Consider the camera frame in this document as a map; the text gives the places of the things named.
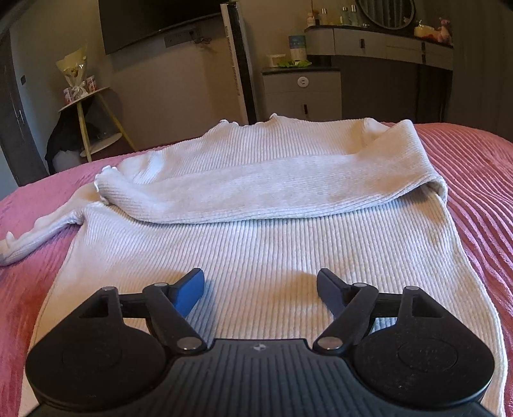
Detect black cloth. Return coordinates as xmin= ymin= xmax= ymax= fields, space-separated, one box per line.
xmin=44 ymin=99 xmax=105 ymax=163

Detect grey curtain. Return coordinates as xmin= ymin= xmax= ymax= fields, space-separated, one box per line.
xmin=452 ymin=0 xmax=513 ymax=143

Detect white ribbed sweater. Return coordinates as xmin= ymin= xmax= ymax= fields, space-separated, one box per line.
xmin=0 ymin=113 xmax=506 ymax=417

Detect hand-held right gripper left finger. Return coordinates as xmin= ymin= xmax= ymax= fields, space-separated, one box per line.
xmin=78 ymin=268 xmax=209 ymax=354

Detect wrapped flower bouquet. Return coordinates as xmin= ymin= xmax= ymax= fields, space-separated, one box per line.
xmin=55 ymin=46 xmax=89 ymax=101

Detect pink plush toy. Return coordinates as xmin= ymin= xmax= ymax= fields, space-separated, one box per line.
xmin=434 ymin=18 xmax=454 ymax=45

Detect white bin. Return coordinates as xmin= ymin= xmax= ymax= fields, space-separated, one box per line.
xmin=52 ymin=150 xmax=87 ymax=174

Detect blue and white canister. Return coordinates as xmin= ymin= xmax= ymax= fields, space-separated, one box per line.
xmin=288 ymin=35 xmax=307 ymax=63

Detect white tower air conditioner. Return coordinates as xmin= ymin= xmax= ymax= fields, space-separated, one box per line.
xmin=220 ymin=2 xmax=259 ymax=126

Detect round black-framed mirror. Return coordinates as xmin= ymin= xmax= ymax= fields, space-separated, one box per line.
xmin=356 ymin=0 xmax=416 ymax=30

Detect grey vanity desk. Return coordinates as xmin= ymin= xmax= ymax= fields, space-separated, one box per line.
xmin=304 ymin=24 xmax=455 ymax=123

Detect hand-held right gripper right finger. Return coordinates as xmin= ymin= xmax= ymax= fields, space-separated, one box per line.
xmin=312 ymin=268 xmax=442 ymax=355

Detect black wall television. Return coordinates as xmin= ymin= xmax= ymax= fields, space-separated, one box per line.
xmin=98 ymin=0 xmax=226 ymax=55

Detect pink ribbed bedspread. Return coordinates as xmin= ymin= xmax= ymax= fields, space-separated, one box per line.
xmin=0 ymin=122 xmax=513 ymax=417

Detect dark door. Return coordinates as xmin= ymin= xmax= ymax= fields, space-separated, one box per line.
xmin=0 ymin=38 xmax=48 ymax=179

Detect grey bedside cabinet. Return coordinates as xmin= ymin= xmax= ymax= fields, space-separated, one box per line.
xmin=261 ymin=66 xmax=342 ymax=121

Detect round side table yellow legs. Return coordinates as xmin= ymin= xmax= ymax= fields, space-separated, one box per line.
xmin=57 ymin=85 xmax=136 ymax=163

